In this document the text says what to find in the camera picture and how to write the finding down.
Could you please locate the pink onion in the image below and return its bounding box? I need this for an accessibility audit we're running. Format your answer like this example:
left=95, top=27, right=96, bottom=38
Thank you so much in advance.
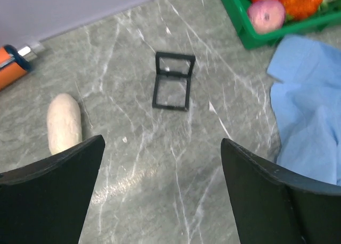
left=247, top=0, right=286, bottom=34

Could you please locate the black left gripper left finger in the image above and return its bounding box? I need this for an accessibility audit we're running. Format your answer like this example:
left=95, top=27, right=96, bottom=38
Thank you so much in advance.
left=1, top=135, right=105, bottom=243

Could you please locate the orange cylindrical bottle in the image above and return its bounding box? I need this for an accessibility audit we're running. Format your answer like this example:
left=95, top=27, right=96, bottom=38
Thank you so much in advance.
left=0, top=42, right=45, bottom=90

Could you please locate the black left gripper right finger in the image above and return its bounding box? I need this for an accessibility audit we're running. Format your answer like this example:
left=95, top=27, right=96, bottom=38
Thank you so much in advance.
left=221, top=139, right=340, bottom=244

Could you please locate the white daikon radish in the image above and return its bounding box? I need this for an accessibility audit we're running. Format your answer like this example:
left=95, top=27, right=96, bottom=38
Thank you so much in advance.
left=46, top=93, right=83, bottom=155

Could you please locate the black square hinged frame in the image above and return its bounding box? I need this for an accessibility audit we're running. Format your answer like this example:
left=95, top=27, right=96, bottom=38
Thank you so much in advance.
left=152, top=51, right=196, bottom=112

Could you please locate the light blue shirt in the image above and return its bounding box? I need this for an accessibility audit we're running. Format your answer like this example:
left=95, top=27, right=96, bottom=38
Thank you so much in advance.
left=267, top=35, right=340, bottom=185

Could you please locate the green plastic crate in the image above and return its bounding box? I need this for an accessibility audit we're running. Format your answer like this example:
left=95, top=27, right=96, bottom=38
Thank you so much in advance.
left=221, top=0, right=340, bottom=49

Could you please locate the orange bumpy pumpkin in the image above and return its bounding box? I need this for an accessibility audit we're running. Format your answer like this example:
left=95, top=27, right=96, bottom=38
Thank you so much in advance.
left=279, top=0, right=323, bottom=21

